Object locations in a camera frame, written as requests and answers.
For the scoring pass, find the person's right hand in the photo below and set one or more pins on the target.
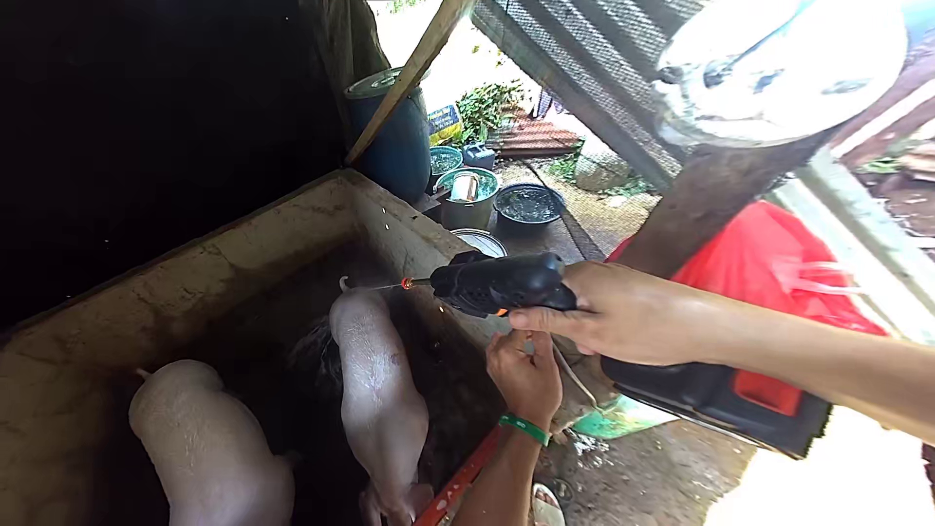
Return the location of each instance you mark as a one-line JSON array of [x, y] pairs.
[[628, 314]]

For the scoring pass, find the person's left hand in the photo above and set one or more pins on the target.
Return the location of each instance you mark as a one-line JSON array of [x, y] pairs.
[[527, 388]]

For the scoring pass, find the person's right thumb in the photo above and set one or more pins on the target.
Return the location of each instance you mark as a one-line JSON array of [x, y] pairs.
[[544, 319]]

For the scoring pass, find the person's left fingers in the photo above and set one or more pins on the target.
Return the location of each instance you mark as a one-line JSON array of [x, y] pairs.
[[544, 349]]

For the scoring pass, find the black spray gun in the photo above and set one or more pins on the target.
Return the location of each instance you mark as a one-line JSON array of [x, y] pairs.
[[504, 285]]

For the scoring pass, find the person's right forearm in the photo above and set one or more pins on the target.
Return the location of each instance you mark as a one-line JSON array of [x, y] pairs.
[[818, 351]]

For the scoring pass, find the round white-rimmed basin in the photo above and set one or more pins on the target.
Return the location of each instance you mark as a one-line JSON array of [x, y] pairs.
[[480, 242]]

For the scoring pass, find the green and white sack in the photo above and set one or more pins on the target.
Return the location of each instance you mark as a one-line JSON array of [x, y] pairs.
[[621, 420]]

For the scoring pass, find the black water basin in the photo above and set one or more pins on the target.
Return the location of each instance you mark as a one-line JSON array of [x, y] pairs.
[[528, 204]]

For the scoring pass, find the bucket with green water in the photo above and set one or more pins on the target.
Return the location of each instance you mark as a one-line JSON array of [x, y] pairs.
[[467, 213]]

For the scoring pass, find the black mesh net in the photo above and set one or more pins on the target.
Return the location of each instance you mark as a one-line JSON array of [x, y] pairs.
[[621, 212]]

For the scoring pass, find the metallic cup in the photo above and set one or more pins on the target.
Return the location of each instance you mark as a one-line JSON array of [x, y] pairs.
[[464, 187]]

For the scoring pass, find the red metal bar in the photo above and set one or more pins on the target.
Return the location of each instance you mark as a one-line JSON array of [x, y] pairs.
[[460, 482]]

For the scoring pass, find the large grey rock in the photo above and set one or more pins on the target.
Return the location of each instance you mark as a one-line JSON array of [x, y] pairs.
[[601, 169]]

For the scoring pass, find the black and red case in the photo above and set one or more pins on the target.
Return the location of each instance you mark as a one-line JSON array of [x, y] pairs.
[[701, 387]]

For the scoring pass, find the pale pig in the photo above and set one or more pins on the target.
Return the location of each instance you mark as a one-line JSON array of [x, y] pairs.
[[212, 453], [376, 387]]

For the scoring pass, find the blue jerrycan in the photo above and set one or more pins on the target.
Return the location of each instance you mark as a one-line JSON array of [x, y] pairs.
[[479, 156]]

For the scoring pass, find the rusty corrugated sheet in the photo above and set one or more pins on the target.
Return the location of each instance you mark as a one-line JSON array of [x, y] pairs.
[[529, 137]]

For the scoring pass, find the green water basin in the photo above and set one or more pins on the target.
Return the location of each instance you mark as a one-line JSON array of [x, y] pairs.
[[446, 158]]

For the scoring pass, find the green leafy plants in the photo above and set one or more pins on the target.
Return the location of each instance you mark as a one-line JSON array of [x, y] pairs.
[[486, 109]]

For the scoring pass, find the yellow and blue sack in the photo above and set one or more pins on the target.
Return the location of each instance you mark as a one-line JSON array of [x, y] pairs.
[[443, 124]]

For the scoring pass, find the blue plastic barrel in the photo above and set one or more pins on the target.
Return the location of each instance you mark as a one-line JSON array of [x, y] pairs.
[[391, 142]]

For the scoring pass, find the red plastic bag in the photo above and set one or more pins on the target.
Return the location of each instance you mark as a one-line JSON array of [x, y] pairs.
[[774, 256]]

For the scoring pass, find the grey corrugated metal sheet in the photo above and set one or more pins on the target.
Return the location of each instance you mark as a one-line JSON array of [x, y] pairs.
[[584, 73]]

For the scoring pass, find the wooden pole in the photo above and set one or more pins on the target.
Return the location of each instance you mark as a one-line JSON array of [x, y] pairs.
[[409, 77]]

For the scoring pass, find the pale metal beam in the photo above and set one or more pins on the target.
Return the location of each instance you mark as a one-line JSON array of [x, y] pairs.
[[862, 219]]

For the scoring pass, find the thick brown wooden post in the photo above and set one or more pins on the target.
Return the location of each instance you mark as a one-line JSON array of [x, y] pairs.
[[694, 197]]

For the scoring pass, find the concrete pigpen wall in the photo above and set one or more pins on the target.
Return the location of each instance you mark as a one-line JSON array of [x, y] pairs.
[[175, 292]]

